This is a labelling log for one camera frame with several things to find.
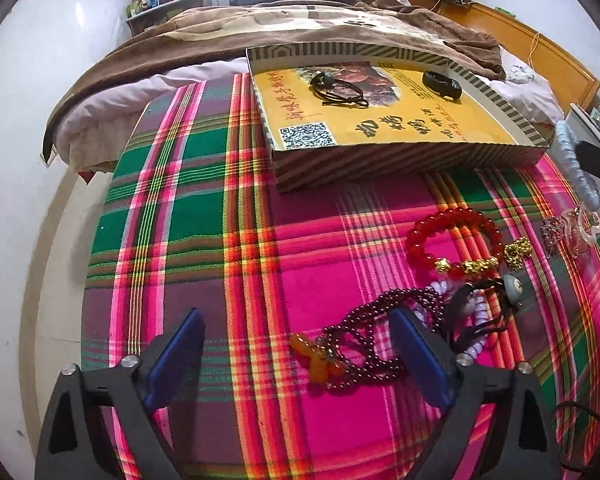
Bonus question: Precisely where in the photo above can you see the black cable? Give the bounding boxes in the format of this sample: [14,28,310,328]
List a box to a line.
[552,400,600,471]

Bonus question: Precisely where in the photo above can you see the light blue spiral hair tie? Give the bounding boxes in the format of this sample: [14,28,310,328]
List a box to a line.
[554,120,600,211]

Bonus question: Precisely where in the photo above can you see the cluttered desk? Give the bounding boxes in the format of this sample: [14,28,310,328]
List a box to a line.
[125,0,216,36]

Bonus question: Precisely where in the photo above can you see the small gold bead bracelet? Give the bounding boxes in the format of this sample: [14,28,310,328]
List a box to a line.
[502,239,533,268]

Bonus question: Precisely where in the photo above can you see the dark red bead necklace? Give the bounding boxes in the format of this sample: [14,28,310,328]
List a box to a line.
[290,287,448,383]

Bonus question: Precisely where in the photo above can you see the black wristband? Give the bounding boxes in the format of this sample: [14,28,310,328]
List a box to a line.
[422,70,463,100]

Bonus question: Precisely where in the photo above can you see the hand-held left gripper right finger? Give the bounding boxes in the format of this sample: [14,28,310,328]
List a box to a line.
[389,307,563,480]

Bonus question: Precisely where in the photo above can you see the clear hair claw clip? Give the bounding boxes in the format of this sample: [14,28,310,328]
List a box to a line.
[560,204,600,258]

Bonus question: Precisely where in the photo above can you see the brown printed blanket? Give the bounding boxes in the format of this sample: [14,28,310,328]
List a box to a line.
[42,0,506,163]

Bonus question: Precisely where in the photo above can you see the brown beaded bracelet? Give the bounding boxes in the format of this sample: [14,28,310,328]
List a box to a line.
[540,216,566,258]

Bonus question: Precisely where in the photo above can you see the wooden headboard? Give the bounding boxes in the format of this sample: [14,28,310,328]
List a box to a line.
[437,0,600,116]

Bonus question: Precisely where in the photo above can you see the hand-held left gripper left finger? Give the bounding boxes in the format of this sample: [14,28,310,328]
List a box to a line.
[35,307,206,480]

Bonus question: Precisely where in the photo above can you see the striped cardboard box yellow bottom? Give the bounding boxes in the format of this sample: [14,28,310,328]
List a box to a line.
[245,44,551,195]

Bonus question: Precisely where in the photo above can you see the black hair tie green bead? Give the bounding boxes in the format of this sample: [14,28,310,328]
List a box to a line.
[307,71,371,109]

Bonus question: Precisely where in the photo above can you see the white bedside table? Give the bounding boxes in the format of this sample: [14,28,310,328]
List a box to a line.
[567,102,600,156]

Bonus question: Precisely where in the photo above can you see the pink green plaid cloth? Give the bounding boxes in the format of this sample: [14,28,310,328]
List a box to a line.
[80,72,600,480]

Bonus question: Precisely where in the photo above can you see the black hair tie bear charm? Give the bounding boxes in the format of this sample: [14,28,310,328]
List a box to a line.
[440,274,526,356]

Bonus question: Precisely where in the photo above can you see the red bead bracelet gold charms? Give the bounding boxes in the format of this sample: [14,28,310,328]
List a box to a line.
[405,207,503,281]

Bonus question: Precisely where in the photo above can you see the purple spiral hair tie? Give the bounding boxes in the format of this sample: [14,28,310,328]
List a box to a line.
[427,280,488,361]

